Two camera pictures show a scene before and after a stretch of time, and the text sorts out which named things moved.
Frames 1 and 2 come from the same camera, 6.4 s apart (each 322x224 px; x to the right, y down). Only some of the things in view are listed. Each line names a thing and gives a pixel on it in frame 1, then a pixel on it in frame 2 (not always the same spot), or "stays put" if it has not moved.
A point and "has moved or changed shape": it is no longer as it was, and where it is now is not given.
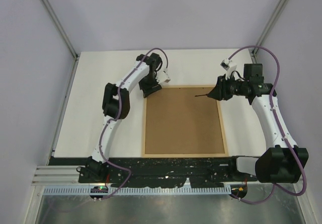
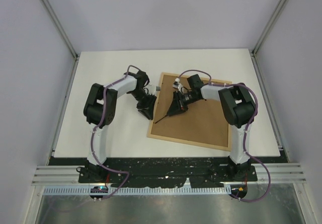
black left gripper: x=146 y=91 to x=147 y=108
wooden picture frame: x=183 y=122 has moved or changed shape
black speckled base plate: x=157 y=171 stays put
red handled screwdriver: x=199 y=95 has moved or changed shape
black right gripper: x=220 y=92 to x=177 y=105
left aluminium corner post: x=57 y=20 stays put
